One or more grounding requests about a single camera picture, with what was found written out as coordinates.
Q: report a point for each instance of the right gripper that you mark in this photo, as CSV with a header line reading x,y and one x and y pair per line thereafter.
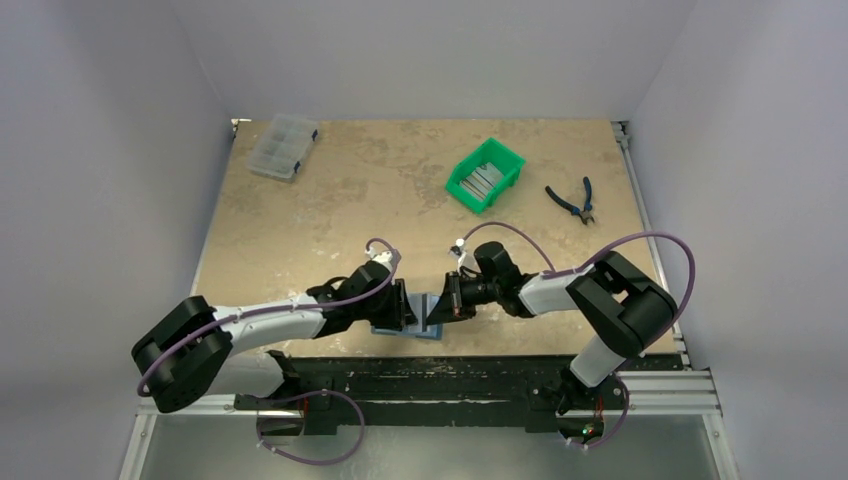
x,y
454,295

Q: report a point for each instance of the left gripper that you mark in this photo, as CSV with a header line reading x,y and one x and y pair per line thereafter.
x,y
400,313

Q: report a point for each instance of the single credit card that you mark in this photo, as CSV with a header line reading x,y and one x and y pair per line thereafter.
x,y
422,311

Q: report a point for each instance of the stack of credit cards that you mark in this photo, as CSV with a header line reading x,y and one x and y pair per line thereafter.
x,y
482,181

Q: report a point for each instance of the green plastic bin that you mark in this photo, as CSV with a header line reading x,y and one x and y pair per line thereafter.
x,y
492,151

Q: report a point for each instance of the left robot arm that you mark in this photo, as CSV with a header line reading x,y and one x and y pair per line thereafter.
x,y
199,349

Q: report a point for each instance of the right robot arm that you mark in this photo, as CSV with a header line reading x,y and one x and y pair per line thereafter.
x,y
626,309

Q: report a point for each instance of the clear plastic organizer box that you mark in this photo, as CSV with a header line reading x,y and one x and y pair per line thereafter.
x,y
284,146

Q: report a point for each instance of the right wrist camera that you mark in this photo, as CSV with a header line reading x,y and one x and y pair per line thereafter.
x,y
465,263

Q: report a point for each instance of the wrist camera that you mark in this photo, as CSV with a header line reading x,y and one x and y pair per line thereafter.
x,y
382,254
465,263

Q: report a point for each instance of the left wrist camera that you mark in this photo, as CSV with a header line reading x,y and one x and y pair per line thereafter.
x,y
382,254

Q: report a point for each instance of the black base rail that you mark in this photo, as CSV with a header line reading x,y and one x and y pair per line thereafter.
x,y
466,391

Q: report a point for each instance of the aluminium frame rail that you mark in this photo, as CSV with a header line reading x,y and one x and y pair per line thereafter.
x,y
654,383

